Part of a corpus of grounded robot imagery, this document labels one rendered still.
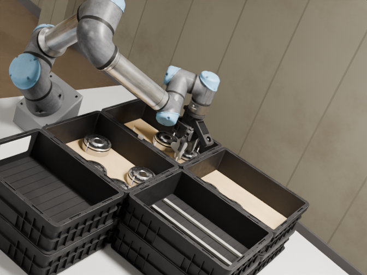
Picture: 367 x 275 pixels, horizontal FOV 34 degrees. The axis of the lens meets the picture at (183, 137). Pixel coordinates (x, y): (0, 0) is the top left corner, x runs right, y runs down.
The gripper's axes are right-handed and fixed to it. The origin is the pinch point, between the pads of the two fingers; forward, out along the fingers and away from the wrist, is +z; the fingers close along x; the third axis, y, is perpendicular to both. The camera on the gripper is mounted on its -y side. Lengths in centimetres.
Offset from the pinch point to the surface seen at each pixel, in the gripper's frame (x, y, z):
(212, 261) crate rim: 43, -48, -7
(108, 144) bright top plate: 25.7, 16.2, -0.9
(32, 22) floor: -144, 276, 85
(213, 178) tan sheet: -4.7, -13.2, 2.0
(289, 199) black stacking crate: -14.5, -40.3, -5.4
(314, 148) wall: -141, 4, 32
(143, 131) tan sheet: 0.7, 21.7, 2.0
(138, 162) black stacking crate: 20.9, 4.3, -0.1
